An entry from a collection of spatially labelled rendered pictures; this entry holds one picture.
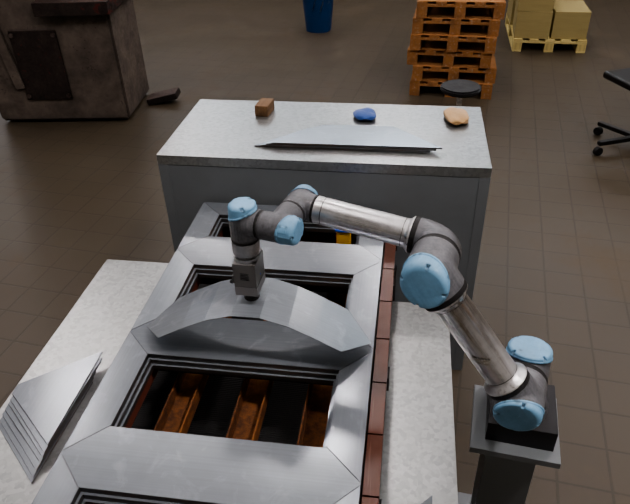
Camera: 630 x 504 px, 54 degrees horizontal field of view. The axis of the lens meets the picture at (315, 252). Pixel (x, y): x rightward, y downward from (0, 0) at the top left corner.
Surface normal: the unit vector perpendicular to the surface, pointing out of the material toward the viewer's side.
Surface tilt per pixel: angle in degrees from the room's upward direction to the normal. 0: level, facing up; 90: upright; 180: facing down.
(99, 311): 0
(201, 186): 90
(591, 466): 0
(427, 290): 84
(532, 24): 90
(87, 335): 0
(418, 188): 90
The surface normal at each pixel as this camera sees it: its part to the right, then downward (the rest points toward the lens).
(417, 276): -0.44, 0.45
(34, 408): -0.03, -0.82
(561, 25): -0.18, 0.57
